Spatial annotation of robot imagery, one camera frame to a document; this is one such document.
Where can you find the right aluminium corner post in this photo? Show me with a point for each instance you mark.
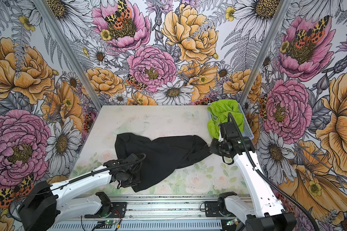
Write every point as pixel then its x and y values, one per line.
pixel 269 38

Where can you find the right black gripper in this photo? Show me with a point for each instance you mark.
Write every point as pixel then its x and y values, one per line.
pixel 213 149

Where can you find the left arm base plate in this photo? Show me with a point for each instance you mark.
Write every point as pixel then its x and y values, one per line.
pixel 116 210

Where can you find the aluminium rail frame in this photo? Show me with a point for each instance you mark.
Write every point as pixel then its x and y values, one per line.
pixel 168 207

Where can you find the white vented cable duct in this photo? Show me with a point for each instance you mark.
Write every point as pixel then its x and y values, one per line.
pixel 141 225

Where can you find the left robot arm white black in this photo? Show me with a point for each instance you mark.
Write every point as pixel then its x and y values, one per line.
pixel 48 204

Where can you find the light blue plastic basket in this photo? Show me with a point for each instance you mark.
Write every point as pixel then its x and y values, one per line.
pixel 248 127

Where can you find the aluminium corner post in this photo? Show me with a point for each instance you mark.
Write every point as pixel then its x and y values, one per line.
pixel 269 38
pixel 61 39

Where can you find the lime green towel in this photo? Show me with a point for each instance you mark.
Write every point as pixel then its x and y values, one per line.
pixel 224 115

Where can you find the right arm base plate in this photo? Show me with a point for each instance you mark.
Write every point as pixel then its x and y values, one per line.
pixel 214 209

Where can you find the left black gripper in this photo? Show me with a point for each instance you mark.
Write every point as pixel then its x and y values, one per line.
pixel 136 181

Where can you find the left aluminium corner post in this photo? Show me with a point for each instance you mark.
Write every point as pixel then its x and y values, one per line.
pixel 61 39

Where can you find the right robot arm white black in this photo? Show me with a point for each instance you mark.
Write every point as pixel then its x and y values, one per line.
pixel 266 213

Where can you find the black garment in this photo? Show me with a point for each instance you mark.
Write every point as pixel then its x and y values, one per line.
pixel 163 155

